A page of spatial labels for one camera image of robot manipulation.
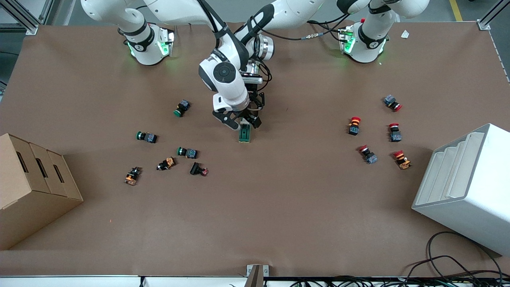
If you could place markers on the red emergency stop button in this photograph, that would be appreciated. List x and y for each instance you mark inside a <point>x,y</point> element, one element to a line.
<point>354,126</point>
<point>402,160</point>
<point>367,154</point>
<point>392,102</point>
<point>395,133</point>

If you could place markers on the white paper scrap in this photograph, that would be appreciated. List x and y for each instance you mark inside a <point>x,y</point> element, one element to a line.
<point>405,34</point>

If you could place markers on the brown paper table cover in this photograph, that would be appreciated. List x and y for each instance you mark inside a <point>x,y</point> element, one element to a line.
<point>279,207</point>

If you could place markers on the black orange selector switch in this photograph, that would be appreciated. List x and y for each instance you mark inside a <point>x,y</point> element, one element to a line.
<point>166,164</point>
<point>132,176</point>

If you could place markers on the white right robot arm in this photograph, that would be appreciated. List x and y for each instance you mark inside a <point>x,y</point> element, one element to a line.
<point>225,73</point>

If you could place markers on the white stepped rack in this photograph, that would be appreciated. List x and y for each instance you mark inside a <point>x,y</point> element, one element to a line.
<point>474,207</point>

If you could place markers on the black switch with red tip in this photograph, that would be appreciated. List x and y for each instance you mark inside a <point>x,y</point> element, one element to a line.
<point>197,169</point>

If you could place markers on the white table edge rail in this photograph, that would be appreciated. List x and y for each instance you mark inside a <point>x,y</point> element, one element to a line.
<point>79,281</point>

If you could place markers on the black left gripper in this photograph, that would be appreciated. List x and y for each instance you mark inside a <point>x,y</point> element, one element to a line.
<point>252,88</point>

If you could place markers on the metal table edge bracket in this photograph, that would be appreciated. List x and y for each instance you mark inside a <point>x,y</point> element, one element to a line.
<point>257,275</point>

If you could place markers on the aluminium frame profile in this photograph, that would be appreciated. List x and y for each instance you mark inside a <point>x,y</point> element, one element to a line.
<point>24,18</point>
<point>488,20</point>

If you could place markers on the green load switch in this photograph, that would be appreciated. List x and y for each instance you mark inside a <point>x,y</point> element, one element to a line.
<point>244,136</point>

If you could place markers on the brown cardboard box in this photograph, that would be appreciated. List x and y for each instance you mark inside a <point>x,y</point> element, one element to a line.
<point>28,199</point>

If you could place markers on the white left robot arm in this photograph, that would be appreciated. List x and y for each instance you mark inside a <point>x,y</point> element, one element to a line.
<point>366,44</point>

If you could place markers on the green push button switch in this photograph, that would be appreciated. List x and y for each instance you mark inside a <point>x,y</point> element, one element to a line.
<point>181,108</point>
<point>147,137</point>
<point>188,152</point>

